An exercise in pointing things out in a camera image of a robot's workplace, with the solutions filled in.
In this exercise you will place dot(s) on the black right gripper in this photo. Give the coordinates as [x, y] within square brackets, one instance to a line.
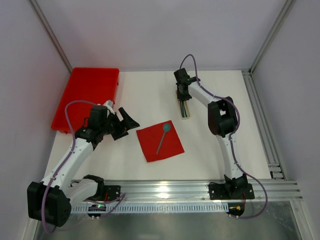
[183, 92]

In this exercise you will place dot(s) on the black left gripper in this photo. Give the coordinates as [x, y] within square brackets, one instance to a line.
[118, 127]

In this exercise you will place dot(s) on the teal spoon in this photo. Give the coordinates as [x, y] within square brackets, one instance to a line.
[166, 128]

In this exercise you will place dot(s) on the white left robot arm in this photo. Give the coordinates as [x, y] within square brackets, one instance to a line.
[52, 199]

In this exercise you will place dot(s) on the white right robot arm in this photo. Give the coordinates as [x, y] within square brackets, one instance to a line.
[222, 122]

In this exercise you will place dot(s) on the beige utensil holder tray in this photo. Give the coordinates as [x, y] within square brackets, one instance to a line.
[179, 99]

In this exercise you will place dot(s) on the red plastic tray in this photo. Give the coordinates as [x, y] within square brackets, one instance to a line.
[96, 85]

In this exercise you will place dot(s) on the left black controller board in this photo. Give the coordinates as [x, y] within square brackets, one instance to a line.
[96, 210]

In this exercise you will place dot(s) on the black controller board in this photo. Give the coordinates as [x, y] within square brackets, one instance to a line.
[96, 210]
[235, 209]

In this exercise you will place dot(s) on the right black controller board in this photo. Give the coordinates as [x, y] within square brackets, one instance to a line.
[235, 209]

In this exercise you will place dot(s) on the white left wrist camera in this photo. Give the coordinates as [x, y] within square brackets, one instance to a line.
[109, 105]

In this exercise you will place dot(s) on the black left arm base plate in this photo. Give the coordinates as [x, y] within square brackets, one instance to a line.
[110, 193]

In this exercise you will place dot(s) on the white slotted cable duct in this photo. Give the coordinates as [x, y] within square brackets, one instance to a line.
[158, 208]

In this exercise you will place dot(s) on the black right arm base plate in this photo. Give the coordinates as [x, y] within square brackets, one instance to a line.
[222, 191]

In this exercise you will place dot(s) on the right aluminium corner post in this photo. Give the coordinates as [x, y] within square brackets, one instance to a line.
[272, 33]

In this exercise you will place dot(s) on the aluminium corner post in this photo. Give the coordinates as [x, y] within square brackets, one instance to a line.
[272, 33]
[50, 33]

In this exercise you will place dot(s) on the aluminium right side rail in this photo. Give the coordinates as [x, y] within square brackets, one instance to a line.
[269, 146]

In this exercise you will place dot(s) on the aluminium rail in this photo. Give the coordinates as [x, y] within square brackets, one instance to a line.
[194, 191]
[269, 146]

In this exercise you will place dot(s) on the aluminium front rail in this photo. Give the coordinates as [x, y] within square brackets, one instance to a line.
[194, 191]

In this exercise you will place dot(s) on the left aluminium corner post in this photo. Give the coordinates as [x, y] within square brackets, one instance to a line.
[50, 33]

